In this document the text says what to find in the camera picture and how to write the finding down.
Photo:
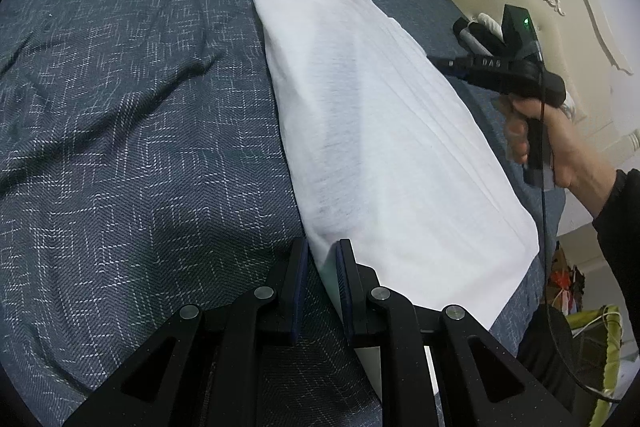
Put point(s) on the person's black trousers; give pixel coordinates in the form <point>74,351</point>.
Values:
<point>545,357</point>

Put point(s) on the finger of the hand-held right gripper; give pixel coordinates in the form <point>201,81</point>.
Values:
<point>445,64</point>

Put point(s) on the folded light grey garment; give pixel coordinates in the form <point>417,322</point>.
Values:
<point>470,41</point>

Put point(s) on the yellow green fabric bag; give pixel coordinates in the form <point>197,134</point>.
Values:
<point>607,357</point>

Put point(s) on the blue patterned bed cover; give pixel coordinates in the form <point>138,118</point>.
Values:
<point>125,132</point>

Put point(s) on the orange plastic bag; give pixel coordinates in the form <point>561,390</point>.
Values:
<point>560,279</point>

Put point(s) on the white polo shirt black trim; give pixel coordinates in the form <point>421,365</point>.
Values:
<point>390,132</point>

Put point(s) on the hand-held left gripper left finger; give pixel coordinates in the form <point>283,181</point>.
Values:
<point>300,277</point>

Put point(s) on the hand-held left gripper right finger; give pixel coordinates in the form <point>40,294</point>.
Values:
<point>345,287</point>

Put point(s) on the person's right hand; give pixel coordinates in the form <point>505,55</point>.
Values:
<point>562,142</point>

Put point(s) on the person's right forearm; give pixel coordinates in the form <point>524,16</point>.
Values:
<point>620,232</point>

